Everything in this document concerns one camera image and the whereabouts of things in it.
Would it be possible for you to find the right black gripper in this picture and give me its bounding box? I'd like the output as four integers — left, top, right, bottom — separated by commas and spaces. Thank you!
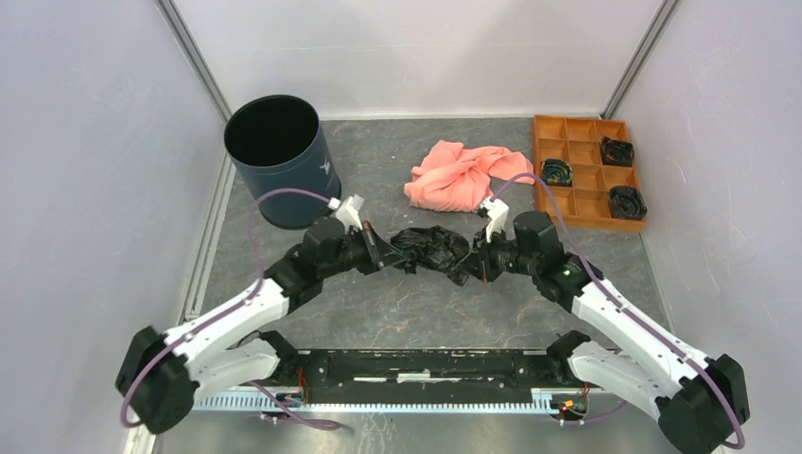
455, 224, 539, 284

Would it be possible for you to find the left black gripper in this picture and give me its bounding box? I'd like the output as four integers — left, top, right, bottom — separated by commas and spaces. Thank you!
320, 220, 408, 279

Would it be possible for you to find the black plastic trash bag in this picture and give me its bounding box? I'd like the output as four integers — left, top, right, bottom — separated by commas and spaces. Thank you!
390, 225, 468, 283

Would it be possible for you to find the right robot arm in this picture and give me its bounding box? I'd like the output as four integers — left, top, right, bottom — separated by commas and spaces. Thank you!
461, 201, 750, 453

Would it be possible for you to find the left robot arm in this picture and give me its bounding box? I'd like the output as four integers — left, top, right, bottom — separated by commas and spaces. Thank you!
115, 217, 408, 434

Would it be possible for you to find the rolled trash bag with yellow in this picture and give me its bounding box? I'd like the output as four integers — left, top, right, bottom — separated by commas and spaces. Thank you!
540, 158, 574, 187

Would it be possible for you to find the dark blue trash bin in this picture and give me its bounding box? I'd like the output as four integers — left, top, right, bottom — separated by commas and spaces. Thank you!
223, 95, 341, 230

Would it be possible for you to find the rolled trash bag bottom right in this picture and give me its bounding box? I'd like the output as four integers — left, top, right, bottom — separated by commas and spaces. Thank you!
607, 185, 648, 220

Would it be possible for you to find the rolled trash bag top right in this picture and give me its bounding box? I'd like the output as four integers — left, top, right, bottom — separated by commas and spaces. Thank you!
600, 136, 635, 167

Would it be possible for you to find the pink crumpled cloth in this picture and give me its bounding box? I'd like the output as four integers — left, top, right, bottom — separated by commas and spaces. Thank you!
404, 140, 533, 212

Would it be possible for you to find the orange wooden compartment tray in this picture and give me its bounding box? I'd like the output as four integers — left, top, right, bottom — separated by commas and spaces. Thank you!
532, 114, 646, 233

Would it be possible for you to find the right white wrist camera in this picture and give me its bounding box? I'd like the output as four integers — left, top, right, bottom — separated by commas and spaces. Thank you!
477, 197, 509, 243

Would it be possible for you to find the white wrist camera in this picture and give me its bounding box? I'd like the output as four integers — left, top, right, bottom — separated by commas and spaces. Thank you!
477, 197, 509, 243
328, 195, 364, 233

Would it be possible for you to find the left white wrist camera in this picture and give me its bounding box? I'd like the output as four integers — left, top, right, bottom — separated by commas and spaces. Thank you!
328, 195, 364, 233

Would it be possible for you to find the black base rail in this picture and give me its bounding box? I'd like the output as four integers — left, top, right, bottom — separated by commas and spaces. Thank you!
263, 349, 584, 404

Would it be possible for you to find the white toothed cable duct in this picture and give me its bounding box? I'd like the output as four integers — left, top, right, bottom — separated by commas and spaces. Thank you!
192, 389, 558, 415

